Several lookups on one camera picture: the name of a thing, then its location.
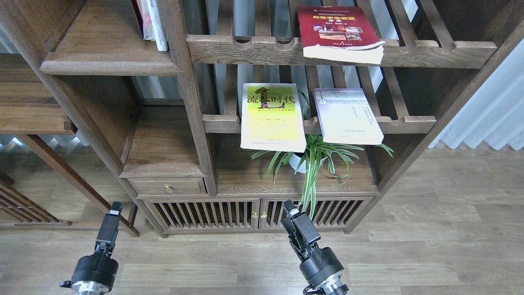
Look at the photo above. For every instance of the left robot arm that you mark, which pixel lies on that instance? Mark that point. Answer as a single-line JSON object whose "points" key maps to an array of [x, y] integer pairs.
{"points": [[95, 274]]}

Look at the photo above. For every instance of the dark wooden bookshelf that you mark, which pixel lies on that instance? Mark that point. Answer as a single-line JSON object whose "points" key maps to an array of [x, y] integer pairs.
{"points": [[158, 118]]}

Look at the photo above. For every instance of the green spider plant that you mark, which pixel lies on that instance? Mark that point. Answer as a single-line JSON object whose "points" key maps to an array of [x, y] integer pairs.
{"points": [[339, 158]]}

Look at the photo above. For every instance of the red paperback book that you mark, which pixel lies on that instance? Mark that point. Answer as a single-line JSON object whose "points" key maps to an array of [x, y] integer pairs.
{"points": [[339, 33]]}

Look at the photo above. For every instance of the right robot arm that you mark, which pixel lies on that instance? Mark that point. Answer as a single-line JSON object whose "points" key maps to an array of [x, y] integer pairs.
{"points": [[319, 266]]}

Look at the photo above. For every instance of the brass drawer knob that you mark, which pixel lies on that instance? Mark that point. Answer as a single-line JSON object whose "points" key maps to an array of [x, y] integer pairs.
{"points": [[168, 189]]}

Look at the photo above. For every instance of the yellow green book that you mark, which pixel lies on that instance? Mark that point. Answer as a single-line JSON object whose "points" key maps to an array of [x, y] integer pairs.
{"points": [[272, 118]]}

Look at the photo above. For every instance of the white plant pot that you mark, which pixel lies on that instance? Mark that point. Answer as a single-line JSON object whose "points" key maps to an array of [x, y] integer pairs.
{"points": [[299, 162]]}

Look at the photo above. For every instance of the wooden side furniture left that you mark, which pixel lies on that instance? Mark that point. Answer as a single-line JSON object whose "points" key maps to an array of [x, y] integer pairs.
{"points": [[28, 110]]}

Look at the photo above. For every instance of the white lavender book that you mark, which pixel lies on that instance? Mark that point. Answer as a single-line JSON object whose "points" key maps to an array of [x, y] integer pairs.
{"points": [[346, 117]]}

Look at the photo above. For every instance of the white pleated curtain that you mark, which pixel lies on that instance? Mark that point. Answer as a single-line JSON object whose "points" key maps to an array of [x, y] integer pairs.
{"points": [[495, 113]]}

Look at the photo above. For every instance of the upright white book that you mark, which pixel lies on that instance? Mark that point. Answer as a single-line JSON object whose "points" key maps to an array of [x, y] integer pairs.
{"points": [[153, 29]]}

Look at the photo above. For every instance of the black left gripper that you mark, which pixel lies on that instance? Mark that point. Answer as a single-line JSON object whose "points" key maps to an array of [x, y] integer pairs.
{"points": [[96, 273]]}

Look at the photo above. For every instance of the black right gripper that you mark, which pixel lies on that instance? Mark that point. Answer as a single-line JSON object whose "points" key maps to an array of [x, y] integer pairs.
{"points": [[319, 266]]}

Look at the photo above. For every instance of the upright dark red book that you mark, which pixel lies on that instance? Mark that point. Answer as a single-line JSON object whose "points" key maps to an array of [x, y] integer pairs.
{"points": [[138, 14]]}

